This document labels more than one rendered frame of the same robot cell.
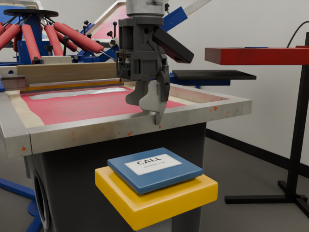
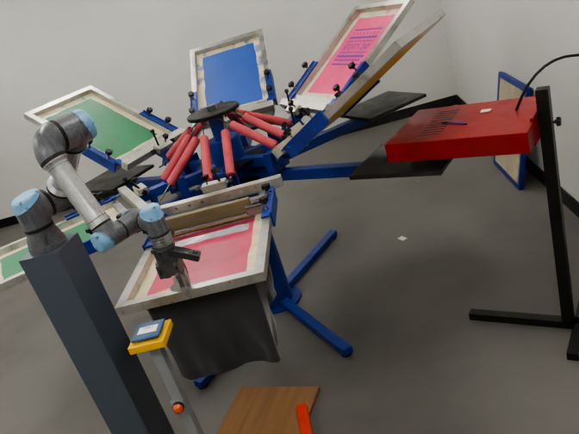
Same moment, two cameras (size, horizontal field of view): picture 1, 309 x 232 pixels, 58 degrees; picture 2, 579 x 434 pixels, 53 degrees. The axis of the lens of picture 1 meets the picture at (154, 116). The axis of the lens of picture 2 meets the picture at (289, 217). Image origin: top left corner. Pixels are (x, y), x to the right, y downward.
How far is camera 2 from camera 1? 1.87 m
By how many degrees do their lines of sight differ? 38
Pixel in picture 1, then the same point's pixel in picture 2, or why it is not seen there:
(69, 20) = not seen: outside the picture
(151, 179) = (138, 337)
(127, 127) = (170, 299)
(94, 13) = not seen: outside the picture
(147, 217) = (133, 350)
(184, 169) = (152, 334)
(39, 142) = (128, 309)
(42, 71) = (181, 220)
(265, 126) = not seen: outside the picture
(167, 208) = (140, 349)
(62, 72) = (196, 218)
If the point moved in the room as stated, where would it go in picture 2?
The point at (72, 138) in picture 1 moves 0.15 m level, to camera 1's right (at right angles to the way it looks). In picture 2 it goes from (142, 306) to (170, 310)
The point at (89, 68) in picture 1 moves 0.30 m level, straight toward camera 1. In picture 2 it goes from (218, 210) to (187, 244)
